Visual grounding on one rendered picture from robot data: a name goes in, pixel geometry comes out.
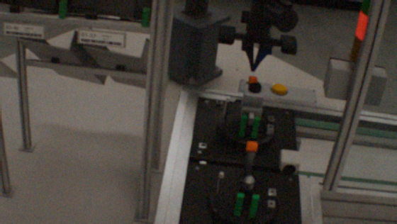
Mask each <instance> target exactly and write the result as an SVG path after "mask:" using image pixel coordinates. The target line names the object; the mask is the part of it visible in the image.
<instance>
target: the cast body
mask: <svg viewBox="0 0 397 224"><path fill-rule="evenodd" d="M263 103H264V87H263V86H261V85H260V84H258V83H250V84H249V85H248V84H246V85H245V88H244V92H243V94H242V102H241V117H242V116H247V119H248V125H252V124H253V120H254V117H255V116H256V117H260V119H261V115H262V107H263Z"/></svg>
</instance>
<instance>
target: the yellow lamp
mask: <svg viewBox="0 0 397 224"><path fill-rule="evenodd" d="M361 43H362V40H360V39H359V38H358V37H357V36H356V34H355V35H354V42H353V44H352V50H351V53H350V54H351V55H350V57H351V59H352V60H353V61H354V62H357V58H358V56H359V55H358V54H359V50H360V45H361Z"/></svg>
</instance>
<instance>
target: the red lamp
mask: <svg viewBox="0 0 397 224"><path fill-rule="evenodd" d="M366 22H367V16H365V15H364V14H363V13H362V12H360V14H359V20H358V24H357V28H356V33H355V34H356V36H357V37H358V38H359V39H360V40H362V37H363V35H364V29H365V25H366Z"/></svg>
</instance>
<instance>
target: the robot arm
mask: <svg viewBox="0 0 397 224"><path fill-rule="evenodd" d="M208 2H209V0H186V1H185V7H184V9H182V10H181V12H182V13H183V14H186V15H188V16H190V17H192V18H195V19H200V18H203V17H205V16H208V15H210V14H212V13H211V12H210V11H208ZM251 3H252V5H251V9H250V12H249V11H242V18H241V23H246V24H247V27H246V29H245V30H246V31H247V34H246V33H236V32H235V29H236V27H235V26H227V25H221V26H220V28H219V31H218V43H219V44H223V45H233V44H234V43H235V40H240V41H242V42H241V43H242V44H241V51H244V52H245V53H246V55H247V58H248V60H249V64H250V69H251V72H254V71H256V69H257V68H258V66H259V65H260V62H261V61H262V60H263V59H264V58H265V57H266V56H267V55H272V48H273V46H274V47H280V48H281V49H280V50H281V52H282V53H284V54H289V55H296V53H297V40H296V37H295V36H292V35H281V39H278V38H273V37H271V35H272V26H274V27H275V28H277V29H279V30H280V31H281V32H283V33H286V32H287V33H288V32H290V31H291V30H293V29H294V28H295V27H296V25H297V23H298V14H297V13H296V12H295V11H294V10H293V4H292V3H291V2H288V1H287V0H251ZM254 43H259V48H258V51H257V56H256V59H255V63H254V48H255V44H254Z"/></svg>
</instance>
